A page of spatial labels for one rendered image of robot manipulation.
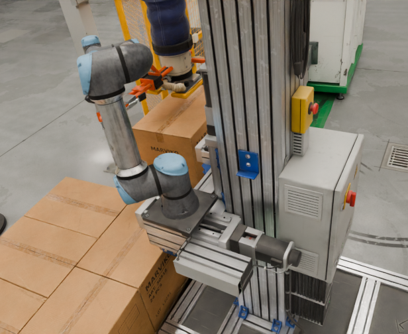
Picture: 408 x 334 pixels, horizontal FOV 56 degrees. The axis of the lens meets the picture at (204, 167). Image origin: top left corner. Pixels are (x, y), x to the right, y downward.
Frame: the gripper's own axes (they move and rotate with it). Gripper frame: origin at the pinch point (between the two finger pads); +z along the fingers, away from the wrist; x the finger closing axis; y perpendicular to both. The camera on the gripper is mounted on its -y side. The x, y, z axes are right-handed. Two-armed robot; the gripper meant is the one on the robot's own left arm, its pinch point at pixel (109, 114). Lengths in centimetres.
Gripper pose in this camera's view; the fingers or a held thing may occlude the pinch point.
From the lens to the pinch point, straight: 185.0
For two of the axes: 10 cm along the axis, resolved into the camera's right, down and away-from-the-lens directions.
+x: -8.7, -2.0, 4.5
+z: 1.3, 7.8, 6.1
